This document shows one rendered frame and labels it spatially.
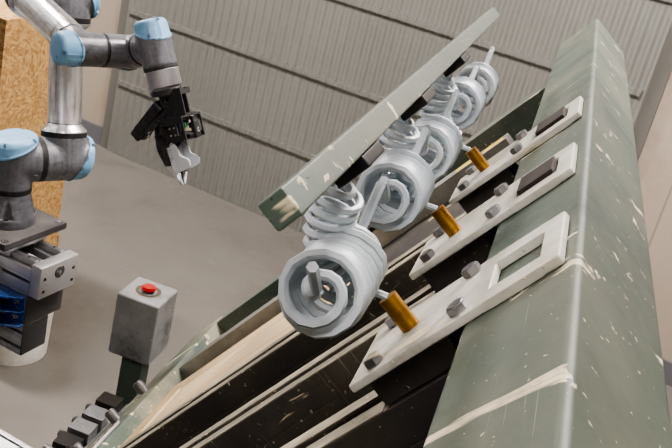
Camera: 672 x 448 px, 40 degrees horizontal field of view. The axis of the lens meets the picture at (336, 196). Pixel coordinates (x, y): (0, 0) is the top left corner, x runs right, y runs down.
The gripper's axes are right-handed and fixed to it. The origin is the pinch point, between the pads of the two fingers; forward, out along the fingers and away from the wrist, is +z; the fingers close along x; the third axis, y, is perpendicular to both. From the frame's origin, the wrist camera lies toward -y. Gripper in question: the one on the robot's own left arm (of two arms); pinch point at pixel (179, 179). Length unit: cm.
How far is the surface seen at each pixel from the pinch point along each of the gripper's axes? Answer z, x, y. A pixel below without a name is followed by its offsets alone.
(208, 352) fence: 41.1, 0.7, -4.0
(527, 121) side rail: 3, 35, 70
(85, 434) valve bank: 52, -19, -28
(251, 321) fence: 34.7, 2.4, 8.7
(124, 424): 46, -26, -8
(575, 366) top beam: -1, -116, 116
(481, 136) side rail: 5, 33, 59
